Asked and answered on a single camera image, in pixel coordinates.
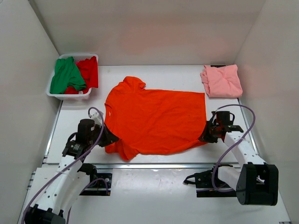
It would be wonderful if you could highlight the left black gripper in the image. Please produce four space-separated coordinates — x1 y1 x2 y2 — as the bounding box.
90 120 120 145

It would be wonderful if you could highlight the orange t shirt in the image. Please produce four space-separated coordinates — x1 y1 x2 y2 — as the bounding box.
105 77 206 161

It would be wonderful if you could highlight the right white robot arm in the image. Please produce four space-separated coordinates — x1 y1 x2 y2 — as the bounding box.
199 111 278 206

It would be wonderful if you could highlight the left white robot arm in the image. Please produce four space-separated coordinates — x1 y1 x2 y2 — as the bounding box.
21 115 118 224

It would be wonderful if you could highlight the pink folded t shirt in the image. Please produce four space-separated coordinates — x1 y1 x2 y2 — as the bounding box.
200 64 243 98

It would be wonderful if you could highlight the red t shirt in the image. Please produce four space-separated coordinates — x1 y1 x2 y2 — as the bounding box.
64 56 99 94

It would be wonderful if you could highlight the green t shirt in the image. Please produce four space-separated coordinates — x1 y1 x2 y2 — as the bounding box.
50 56 87 94

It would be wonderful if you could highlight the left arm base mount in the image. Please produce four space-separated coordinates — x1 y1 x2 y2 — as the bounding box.
80 164 113 196

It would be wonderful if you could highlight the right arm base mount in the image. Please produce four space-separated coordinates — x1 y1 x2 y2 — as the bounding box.
183 164 241 198

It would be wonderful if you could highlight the aluminium table rail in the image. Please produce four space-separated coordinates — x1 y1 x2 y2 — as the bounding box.
94 163 214 169

